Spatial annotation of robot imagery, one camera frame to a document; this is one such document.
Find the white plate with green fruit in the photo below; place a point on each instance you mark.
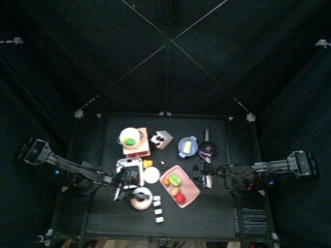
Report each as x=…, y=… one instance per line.
x=129, y=136

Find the white round plate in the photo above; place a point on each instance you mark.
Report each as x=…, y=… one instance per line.
x=151, y=175

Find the red toy tomato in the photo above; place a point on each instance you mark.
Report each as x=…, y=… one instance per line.
x=180, y=198

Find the yellow toy cup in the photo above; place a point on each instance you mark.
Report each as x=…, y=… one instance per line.
x=147, y=163

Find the small white cube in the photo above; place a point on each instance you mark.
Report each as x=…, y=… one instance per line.
x=156, y=198
x=156, y=203
x=159, y=219
x=157, y=211

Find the pink rectangular tray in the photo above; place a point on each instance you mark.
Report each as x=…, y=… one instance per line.
x=189, y=190

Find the grey metal frame bracket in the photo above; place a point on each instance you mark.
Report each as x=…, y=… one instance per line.
x=77, y=113
x=322, y=42
x=251, y=117
x=15, y=41
x=164, y=113

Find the pink wooden toy stove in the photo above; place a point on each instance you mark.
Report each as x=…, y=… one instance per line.
x=137, y=147

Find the white dish rack tray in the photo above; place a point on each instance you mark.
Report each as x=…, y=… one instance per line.
x=131, y=165

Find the tan toy bread piece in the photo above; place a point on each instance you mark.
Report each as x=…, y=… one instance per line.
x=173, y=191

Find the grey toy toaster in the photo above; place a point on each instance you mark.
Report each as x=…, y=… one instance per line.
x=160, y=139

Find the blue toy pot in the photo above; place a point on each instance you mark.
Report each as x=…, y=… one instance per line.
x=187, y=147

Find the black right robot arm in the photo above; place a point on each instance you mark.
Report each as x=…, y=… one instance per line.
x=275, y=166

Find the black toy frying pan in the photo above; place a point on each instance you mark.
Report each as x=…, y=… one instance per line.
x=207, y=145

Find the yellow toy butter piece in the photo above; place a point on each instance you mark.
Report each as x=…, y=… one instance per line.
x=187, y=147

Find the green toy vegetable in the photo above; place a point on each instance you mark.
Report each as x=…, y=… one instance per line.
x=129, y=141

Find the green toy avocado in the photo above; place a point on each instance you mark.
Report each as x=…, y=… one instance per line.
x=173, y=180

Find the small black round knob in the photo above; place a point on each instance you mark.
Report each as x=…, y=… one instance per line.
x=161, y=163

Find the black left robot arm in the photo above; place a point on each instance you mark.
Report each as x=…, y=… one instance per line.
x=64, y=163

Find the orange toy carrot piece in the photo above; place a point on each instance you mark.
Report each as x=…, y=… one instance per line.
x=165, y=181

